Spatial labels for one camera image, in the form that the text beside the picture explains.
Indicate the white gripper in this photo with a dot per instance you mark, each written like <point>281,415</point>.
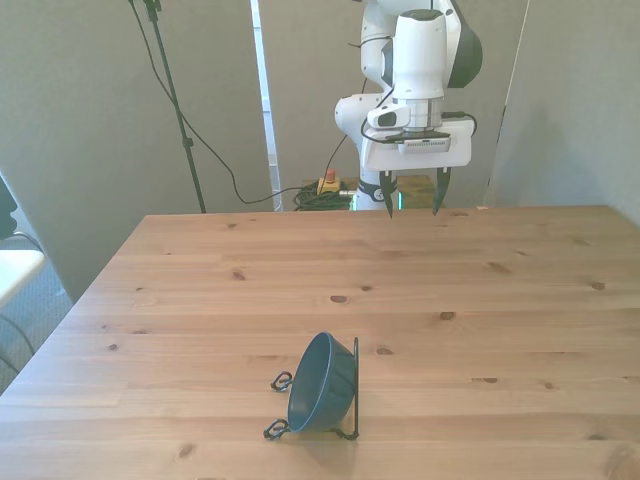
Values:
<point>380,155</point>

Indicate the yellow emergency stop button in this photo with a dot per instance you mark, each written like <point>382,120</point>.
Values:
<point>328,186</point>

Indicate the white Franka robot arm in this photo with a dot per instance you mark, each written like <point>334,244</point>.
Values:
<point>420,60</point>

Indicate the white side table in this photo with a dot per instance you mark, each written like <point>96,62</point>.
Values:
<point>15,272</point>

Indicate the white partition post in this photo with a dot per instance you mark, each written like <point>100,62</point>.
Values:
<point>266,100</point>

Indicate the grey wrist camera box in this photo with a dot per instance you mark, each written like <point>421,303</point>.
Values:
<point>425,146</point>

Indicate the dark blue bowl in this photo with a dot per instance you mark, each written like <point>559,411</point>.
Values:
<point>330,385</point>

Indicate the black tripod pole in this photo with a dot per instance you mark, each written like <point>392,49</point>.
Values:
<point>188,143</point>

